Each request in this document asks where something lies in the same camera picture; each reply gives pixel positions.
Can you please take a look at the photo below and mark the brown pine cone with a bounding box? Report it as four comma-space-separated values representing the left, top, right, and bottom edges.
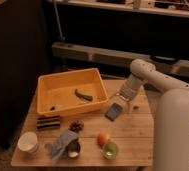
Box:
69, 120, 84, 133

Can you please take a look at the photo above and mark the upper wooden shelf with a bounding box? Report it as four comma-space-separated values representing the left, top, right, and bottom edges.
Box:
47, 0, 189, 18

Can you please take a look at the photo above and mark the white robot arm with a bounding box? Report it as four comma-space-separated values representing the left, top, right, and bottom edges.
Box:
109, 59, 189, 171

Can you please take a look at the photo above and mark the blue grey cloth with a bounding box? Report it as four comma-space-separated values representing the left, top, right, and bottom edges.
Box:
45, 130, 78, 163

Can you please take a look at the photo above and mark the black striped block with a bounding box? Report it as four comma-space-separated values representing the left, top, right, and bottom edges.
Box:
36, 116, 61, 130

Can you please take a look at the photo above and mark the blue sponge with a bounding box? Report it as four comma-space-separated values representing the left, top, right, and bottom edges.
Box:
104, 103, 123, 121

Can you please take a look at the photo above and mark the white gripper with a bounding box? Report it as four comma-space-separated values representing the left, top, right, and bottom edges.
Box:
109, 74, 144, 113

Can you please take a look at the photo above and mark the metal shelf rail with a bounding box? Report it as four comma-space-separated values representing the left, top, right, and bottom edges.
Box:
52, 42, 189, 77

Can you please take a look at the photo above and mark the green plastic cup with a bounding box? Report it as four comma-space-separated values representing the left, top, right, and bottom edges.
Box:
102, 141, 118, 160

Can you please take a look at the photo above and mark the orange fruit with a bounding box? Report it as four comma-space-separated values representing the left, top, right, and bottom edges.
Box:
97, 132, 110, 146

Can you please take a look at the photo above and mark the yellow plastic bin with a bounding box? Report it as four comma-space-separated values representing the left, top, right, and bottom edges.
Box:
37, 68, 108, 116

